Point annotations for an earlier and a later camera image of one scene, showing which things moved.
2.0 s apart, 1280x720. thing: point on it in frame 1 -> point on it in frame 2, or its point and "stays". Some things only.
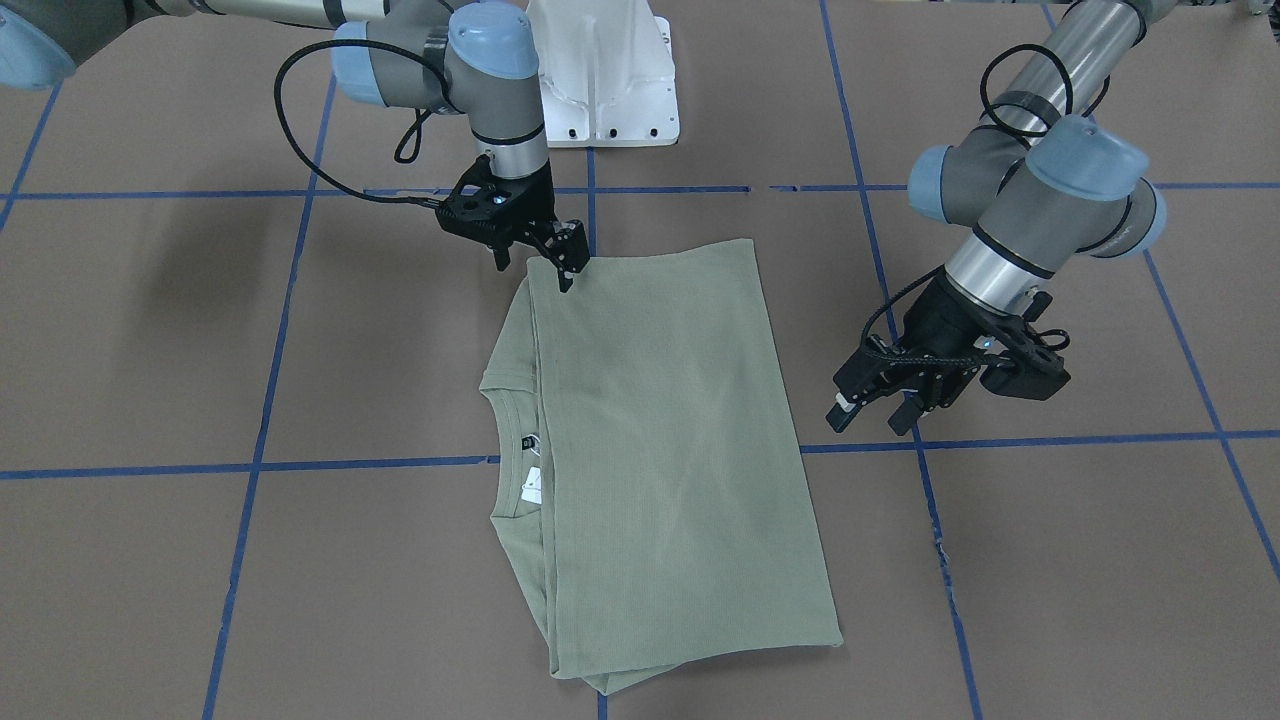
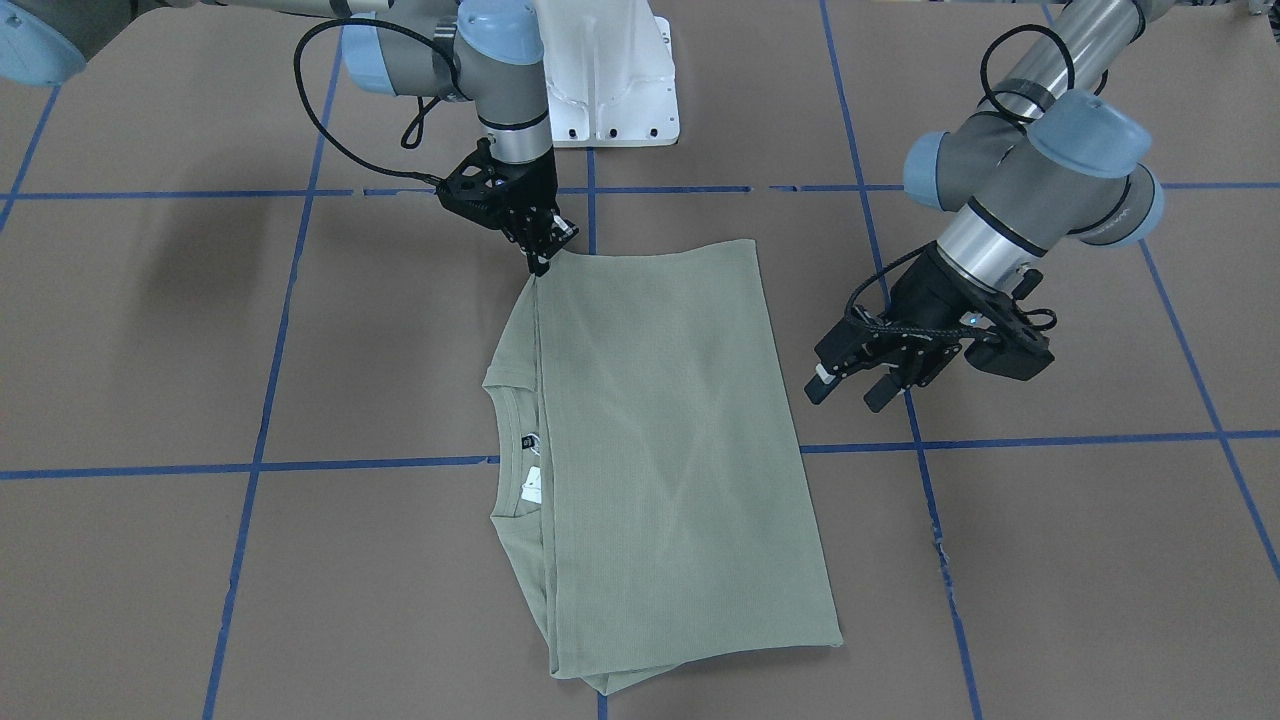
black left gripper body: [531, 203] stays
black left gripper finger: [566, 245] -> [537, 265]
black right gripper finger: [905, 416] -> [882, 392]
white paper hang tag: [532, 486] stays
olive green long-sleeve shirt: [646, 467] stays
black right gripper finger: [842, 413] -> [824, 381]
